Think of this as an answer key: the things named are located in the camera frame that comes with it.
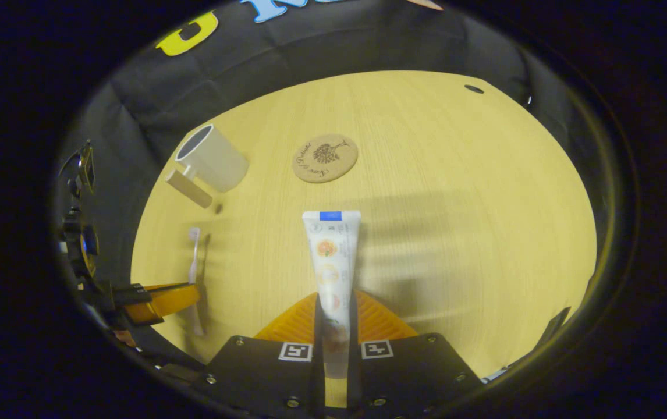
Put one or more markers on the pink toothbrush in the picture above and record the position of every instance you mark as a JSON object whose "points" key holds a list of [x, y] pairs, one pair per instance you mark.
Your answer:
{"points": [[194, 262]]}

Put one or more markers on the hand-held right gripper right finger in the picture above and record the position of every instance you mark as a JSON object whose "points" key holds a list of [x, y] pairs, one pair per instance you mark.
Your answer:
{"points": [[415, 372]]}

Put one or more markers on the white cup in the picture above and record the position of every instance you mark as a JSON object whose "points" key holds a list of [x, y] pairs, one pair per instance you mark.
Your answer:
{"points": [[217, 163]]}

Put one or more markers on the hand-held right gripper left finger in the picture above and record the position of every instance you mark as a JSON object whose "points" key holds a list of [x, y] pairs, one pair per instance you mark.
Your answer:
{"points": [[263, 372]]}

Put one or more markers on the round cork coaster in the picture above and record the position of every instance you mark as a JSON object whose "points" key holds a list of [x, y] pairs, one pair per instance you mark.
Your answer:
{"points": [[325, 158]]}

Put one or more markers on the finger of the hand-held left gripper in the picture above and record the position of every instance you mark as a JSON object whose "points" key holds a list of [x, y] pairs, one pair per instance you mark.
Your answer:
{"points": [[170, 299]]}

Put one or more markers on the white toothpaste tube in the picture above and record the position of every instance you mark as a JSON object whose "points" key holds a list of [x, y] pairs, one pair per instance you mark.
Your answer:
{"points": [[332, 267]]}

